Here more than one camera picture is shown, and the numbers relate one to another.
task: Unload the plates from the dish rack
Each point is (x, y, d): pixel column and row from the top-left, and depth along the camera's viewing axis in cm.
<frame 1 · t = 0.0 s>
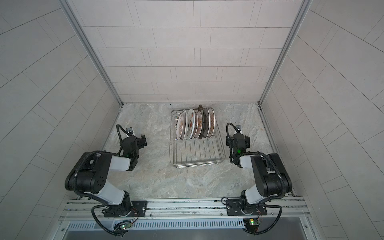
left hand: (138, 133, 93), fingers open
right hand: (236, 134, 95), fingers open
dark rimmed cream plate: (200, 108, 94), point 16 cm above the table
white watermelon pattern plate: (190, 124, 94), point 10 cm above the table
white plate red characters: (185, 124, 85), point 17 cm above the table
orange sunburst plate: (179, 126, 99), point 5 cm above the table
white plate red rim: (199, 125, 87), point 15 cm above the table
brown patterned plate: (213, 123, 86), point 17 cm above the table

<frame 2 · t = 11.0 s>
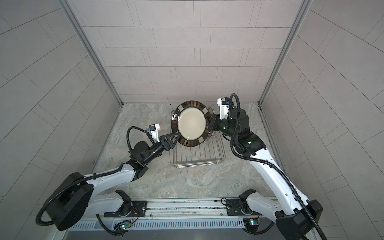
left hand: (181, 134, 73), fingers open
right hand: (203, 116, 66), fingers closed
dark rimmed cream plate: (188, 118, 74), point 28 cm above the table
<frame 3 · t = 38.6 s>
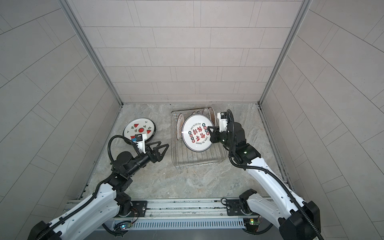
left hand: (167, 145, 71), fingers open
right hand: (206, 128, 73), fingers closed
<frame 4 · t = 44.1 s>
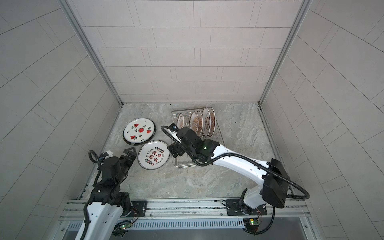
left hand: (136, 150, 79), fingers open
right hand: (173, 142, 74), fingers open
